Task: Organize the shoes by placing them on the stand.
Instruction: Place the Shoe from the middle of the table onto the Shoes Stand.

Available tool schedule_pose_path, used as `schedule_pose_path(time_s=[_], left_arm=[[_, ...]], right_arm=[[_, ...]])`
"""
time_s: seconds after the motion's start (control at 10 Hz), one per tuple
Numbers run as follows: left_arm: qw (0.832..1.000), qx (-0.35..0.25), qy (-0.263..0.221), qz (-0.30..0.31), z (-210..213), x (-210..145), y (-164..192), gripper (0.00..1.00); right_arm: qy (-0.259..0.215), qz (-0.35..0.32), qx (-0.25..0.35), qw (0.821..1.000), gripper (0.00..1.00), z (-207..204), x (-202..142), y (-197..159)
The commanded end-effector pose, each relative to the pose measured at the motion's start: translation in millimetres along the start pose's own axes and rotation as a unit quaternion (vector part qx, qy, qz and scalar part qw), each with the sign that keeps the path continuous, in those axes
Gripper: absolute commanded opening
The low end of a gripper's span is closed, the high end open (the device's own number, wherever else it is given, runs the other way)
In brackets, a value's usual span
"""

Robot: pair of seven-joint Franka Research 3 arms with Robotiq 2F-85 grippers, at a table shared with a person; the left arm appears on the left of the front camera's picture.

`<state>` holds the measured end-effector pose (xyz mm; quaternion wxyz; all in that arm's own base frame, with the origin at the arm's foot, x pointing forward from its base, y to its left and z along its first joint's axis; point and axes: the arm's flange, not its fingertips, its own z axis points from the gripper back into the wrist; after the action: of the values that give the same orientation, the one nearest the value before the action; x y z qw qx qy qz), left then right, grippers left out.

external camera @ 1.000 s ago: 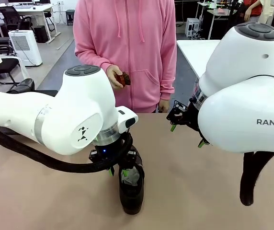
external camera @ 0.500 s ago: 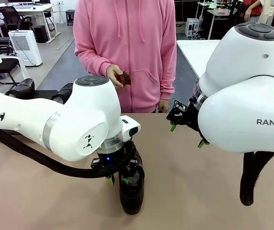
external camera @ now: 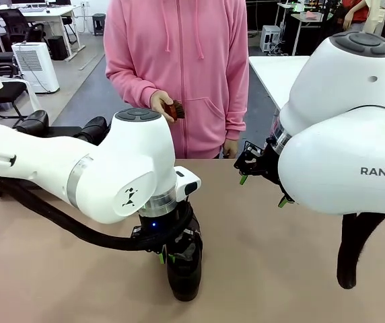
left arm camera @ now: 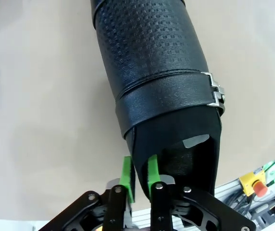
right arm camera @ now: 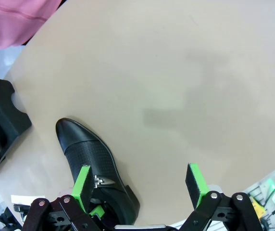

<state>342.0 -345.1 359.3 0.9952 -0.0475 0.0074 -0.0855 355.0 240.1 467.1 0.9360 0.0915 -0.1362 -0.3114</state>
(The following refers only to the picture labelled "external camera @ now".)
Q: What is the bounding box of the person's right forearm pink sleeve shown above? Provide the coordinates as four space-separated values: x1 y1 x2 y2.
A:
104 57 162 106

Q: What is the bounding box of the black computer tower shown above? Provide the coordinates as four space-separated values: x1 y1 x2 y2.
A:
47 35 68 61

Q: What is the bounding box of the large white table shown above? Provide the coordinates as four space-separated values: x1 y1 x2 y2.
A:
248 55 312 114

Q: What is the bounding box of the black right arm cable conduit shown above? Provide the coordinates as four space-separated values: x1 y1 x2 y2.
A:
336 211 385 291

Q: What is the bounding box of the grey plastic stool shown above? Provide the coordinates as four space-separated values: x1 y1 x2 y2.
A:
92 13 108 36

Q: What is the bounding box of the wooden shoe brush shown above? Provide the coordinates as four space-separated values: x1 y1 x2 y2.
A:
160 100 186 122

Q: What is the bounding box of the person's left hand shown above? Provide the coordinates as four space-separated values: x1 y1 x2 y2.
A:
221 139 239 159

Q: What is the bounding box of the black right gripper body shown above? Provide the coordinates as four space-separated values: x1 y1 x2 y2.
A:
257 144 281 183

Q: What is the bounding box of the person torso in pink hoodie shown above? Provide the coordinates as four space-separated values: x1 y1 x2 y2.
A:
103 0 250 159

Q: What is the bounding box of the white air purifier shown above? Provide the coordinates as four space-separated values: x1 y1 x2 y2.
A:
11 42 61 94

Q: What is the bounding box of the white computer case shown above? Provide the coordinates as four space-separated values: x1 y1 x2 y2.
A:
261 25 283 53

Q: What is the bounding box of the background person in red shirt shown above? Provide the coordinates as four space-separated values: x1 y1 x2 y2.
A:
342 0 371 32

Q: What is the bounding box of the person's left forearm pink sleeve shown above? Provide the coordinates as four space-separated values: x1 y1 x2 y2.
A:
225 63 250 141

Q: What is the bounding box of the person's right hand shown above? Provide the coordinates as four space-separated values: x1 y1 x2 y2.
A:
149 90 175 121

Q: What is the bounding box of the white hanging cloth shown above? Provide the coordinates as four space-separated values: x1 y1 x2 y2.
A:
0 77 44 116

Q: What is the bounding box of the white office desk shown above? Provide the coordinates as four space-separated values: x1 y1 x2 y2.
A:
0 5 86 62

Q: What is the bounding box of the cluttered workbench desk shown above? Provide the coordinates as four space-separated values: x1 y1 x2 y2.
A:
276 1 335 57

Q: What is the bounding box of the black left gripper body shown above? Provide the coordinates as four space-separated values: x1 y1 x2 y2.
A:
131 205 201 250

